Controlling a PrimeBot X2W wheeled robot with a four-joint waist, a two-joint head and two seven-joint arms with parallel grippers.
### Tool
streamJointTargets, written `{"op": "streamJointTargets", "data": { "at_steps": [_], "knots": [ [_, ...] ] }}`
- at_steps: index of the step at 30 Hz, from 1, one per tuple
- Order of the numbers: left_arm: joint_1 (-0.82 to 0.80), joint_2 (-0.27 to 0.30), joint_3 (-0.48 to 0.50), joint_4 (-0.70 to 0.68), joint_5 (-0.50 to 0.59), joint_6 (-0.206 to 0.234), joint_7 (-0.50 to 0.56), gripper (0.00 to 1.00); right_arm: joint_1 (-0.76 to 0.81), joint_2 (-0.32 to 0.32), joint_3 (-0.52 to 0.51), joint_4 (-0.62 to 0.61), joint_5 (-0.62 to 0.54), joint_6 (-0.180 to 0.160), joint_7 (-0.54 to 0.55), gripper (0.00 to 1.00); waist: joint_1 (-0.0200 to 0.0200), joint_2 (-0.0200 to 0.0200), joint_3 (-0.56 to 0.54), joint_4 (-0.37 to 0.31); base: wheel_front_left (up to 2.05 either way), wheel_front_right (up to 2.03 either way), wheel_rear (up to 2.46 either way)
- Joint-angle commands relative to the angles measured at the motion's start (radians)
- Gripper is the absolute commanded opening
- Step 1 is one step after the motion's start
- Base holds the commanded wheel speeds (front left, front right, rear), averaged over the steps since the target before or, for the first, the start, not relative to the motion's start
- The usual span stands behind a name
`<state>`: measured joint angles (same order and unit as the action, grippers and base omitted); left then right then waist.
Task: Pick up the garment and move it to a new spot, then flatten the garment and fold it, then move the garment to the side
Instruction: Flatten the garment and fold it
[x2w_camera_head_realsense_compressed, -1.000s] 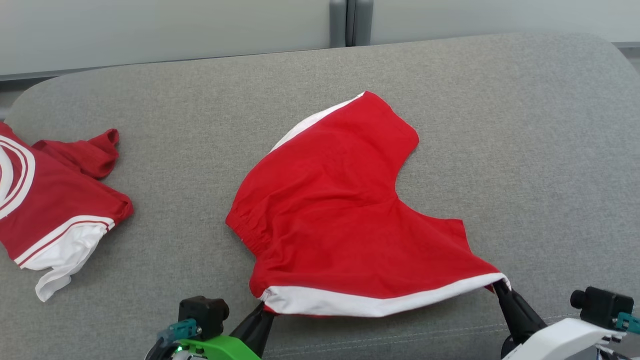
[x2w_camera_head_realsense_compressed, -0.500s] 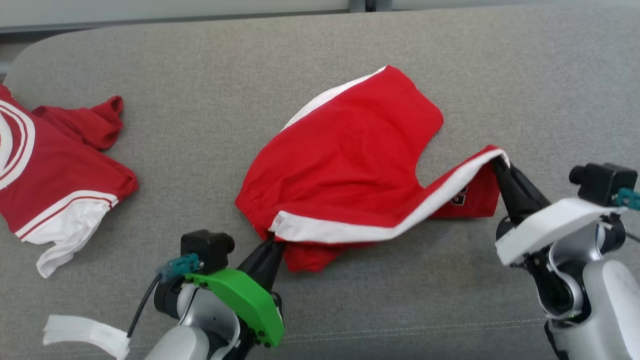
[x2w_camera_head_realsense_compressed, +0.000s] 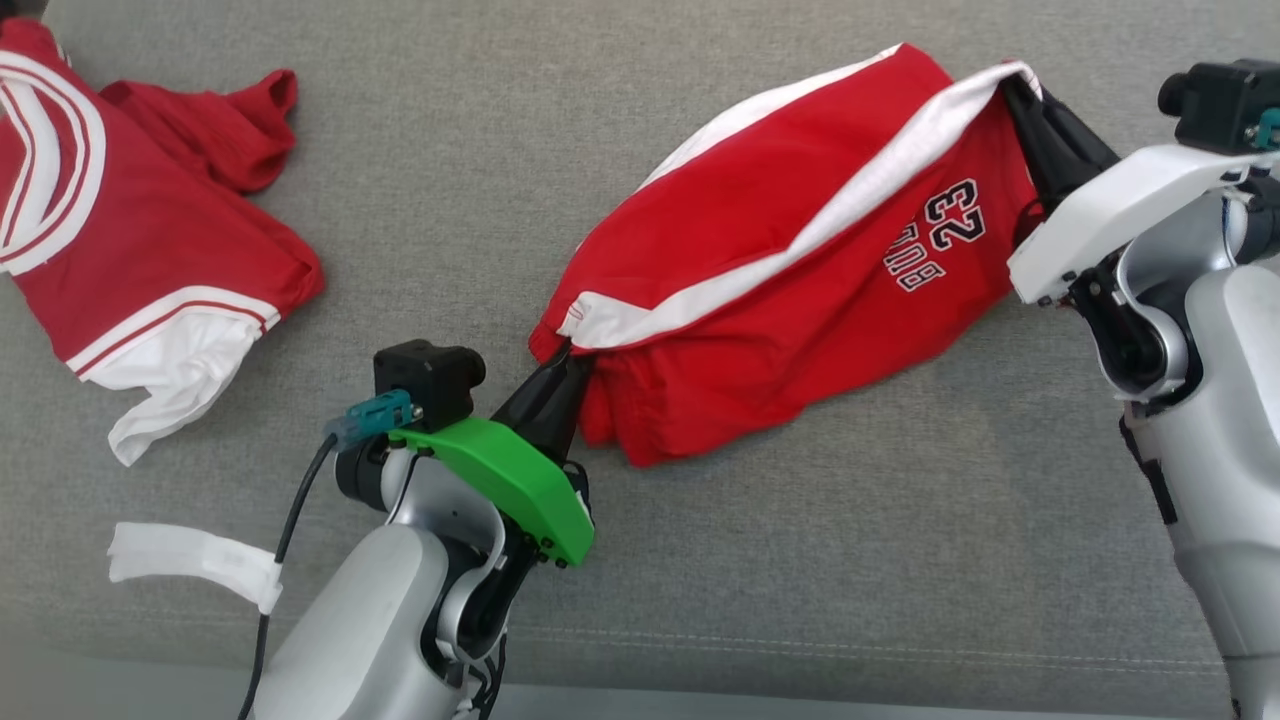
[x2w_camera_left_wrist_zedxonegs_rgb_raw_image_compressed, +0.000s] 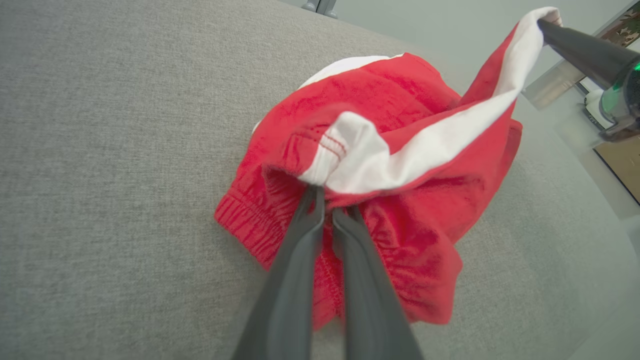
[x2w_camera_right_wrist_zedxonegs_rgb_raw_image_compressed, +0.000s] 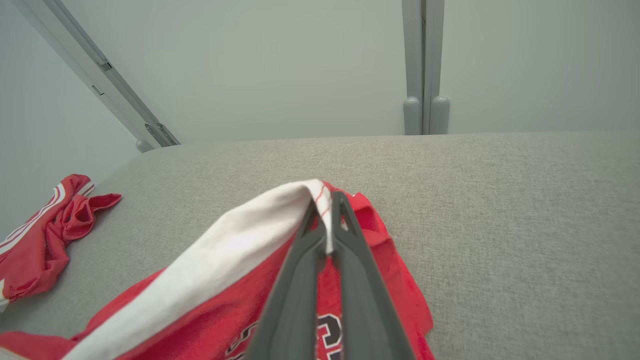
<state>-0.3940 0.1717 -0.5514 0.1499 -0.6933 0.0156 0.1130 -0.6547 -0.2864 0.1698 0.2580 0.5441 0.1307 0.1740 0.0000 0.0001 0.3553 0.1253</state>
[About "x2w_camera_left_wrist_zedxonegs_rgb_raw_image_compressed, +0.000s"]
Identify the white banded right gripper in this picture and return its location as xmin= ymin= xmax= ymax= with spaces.
xmin=537 ymin=19 xmax=640 ymax=143

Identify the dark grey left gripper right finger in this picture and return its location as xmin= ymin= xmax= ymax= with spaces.
xmin=332 ymin=206 xmax=426 ymax=360

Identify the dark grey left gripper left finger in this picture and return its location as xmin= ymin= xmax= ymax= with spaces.
xmin=232 ymin=185 xmax=326 ymax=360

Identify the red white basketball jersey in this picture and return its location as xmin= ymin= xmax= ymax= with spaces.
xmin=214 ymin=6 xmax=563 ymax=332

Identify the camouflage pattern mat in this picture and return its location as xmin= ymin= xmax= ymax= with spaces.
xmin=596 ymin=1 xmax=640 ymax=52

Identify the small white floor device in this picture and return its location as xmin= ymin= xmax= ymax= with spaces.
xmin=582 ymin=89 xmax=619 ymax=132

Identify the brown flat board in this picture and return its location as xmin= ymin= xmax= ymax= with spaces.
xmin=593 ymin=134 xmax=640 ymax=206

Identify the grey double partition post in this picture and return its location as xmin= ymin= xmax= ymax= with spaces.
xmin=300 ymin=0 xmax=341 ymax=20

